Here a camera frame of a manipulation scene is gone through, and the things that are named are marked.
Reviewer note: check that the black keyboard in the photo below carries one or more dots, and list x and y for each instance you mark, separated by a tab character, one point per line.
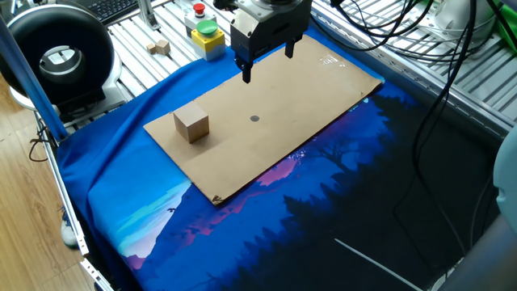
113	8

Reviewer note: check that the brown cardboard sheet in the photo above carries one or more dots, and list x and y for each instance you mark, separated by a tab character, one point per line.
250	149

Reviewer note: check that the aluminium table frame rail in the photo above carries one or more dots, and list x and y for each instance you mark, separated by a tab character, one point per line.
81	242

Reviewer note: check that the green object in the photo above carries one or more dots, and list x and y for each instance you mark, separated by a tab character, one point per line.
508	20

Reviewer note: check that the large wooden block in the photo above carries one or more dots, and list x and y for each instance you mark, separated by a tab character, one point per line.
192	123

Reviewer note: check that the blue metal pole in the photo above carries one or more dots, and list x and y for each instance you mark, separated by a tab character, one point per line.
32	85

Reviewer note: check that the white shoe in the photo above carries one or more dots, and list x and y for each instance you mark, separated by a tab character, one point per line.
68	236

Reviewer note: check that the grey box red button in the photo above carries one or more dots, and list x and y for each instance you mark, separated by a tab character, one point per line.
198	18

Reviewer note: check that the yellow box green button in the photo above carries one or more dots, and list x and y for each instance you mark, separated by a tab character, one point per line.
208	42

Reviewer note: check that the tiny wooden cube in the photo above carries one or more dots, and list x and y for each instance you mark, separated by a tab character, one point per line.
151	49

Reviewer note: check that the blue landscape print cloth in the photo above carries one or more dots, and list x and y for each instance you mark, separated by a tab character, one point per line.
133	169

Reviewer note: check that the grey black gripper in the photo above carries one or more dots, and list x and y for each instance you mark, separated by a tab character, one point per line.
266	34

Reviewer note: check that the small wooden cube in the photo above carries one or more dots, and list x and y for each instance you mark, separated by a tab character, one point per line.
163	47

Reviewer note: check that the aluminium bracket post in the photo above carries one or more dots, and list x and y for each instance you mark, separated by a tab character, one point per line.
148	16

